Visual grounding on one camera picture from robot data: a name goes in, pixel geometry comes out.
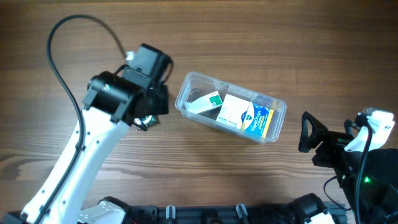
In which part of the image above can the dark green round tin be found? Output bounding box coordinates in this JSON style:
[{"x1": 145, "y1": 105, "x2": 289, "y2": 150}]
[{"x1": 134, "y1": 115, "x2": 157, "y2": 131}]

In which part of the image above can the blue VapoDrops packet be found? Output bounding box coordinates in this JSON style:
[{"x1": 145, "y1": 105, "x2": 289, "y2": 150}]
[{"x1": 241, "y1": 102, "x2": 274, "y2": 138}]

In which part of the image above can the white green medicine box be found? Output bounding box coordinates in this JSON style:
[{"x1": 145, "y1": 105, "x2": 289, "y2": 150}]
[{"x1": 185, "y1": 91, "x2": 223, "y2": 114}]

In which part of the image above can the clear plastic container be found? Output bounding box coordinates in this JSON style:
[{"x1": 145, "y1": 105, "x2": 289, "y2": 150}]
[{"x1": 175, "y1": 72, "x2": 287, "y2": 144}]

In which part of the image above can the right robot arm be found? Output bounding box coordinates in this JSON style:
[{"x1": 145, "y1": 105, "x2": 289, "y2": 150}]
[{"x1": 298, "y1": 108, "x2": 397, "y2": 223}]

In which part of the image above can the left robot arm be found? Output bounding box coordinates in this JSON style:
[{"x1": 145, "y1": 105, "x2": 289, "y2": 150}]
[{"x1": 2, "y1": 44, "x2": 174, "y2": 223}]

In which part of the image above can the right black cable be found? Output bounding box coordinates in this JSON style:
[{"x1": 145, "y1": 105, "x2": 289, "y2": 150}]
[{"x1": 322, "y1": 118, "x2": 374, "y2": 224}]

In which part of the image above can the black cable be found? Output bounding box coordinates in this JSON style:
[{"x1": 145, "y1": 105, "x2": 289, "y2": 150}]
[
  {"x1": 32, "y1": 14, "x2": 128, "y2": 224},
  {"x1": 322, "y1": 118, "x2": 374, "y2": 224}
]

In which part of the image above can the left black cable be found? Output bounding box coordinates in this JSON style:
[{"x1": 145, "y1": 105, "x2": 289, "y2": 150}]
[{"x1": 32, "y1": 14, "x2": 128, "y2": 224}]

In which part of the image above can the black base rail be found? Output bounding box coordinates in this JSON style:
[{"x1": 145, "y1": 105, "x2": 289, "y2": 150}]
[{"x1": 124, "y1": 203, "x2": 348, "y2": 224}]

